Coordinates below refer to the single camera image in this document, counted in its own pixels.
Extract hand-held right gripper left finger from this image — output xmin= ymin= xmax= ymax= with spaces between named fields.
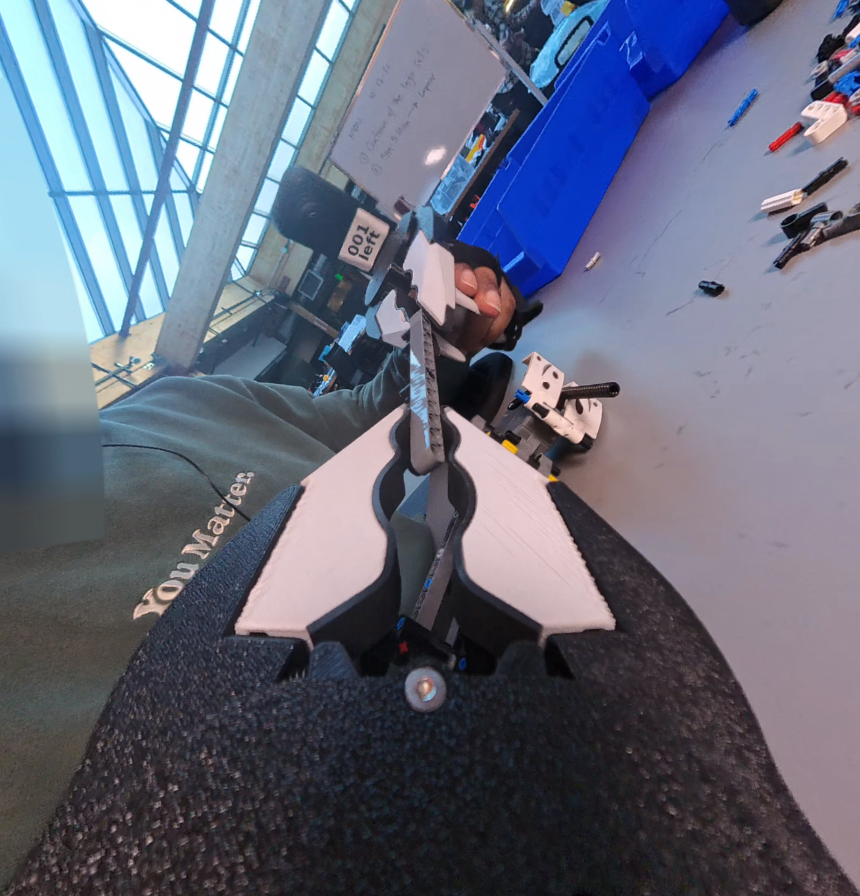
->
xmin=234 ymin=406 xmax=410 ymax=676

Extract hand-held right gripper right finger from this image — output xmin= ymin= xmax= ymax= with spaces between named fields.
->
xmin=444 ymin=408 xmax=616 ymax=676

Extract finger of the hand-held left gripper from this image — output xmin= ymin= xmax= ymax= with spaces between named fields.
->
xmin=374 ymin=293 xmax=413 ymax=349
xmin=401 ymin=234 xmax=460 ymax=328

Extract long grey holed beam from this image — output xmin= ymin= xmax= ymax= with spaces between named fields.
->
xmin=404 ymin=311 xmax=451 ymax=473

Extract black toy truck chassis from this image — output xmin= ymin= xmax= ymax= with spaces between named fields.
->
xmin=395 ymin=350 xmax=621 ymax=674

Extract grey elbow connector with pin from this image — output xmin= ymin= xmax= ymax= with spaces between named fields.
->
xmin=773 ymin=210 xmax=849 ymax=270

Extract person's left forearm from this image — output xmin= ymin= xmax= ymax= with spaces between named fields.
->
xmin=311 ymin=343 xmax=473 ymax=449

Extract grey desk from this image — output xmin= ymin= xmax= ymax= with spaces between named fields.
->
xmin=388 ymin=0 xmax=860 ymax=896

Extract person's left hand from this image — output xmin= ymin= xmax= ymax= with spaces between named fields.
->
xmin=450 ymin=259 xmax=516 ymax=356

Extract concrete pillar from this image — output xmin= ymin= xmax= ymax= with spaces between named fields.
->
xmin=153 ymin=0 xmax=333 ymax=370

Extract whiteboard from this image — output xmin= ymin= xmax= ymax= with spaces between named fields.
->
xmin=328 ymin=0 xmax=509 ymax=205

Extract large glass window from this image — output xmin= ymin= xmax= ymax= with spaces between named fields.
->
xmin=0 ymin=0 xmax=361 ymax=344

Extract clear plastic bags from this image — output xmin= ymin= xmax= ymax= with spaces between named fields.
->
xmin=531 ymin=10 xmax=606 ymax=85

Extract black short connector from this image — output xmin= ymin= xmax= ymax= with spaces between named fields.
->
xmin=782 ymin=203 xmax=829 ymax=239

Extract long black pin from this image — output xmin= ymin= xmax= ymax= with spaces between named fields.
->
xmin=797 ymin=157 xmax=850 ymax=198

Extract white thick angled beam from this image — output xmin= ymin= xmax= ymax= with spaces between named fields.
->
xmin=801 ymin=100 xmax=850 ymax=144

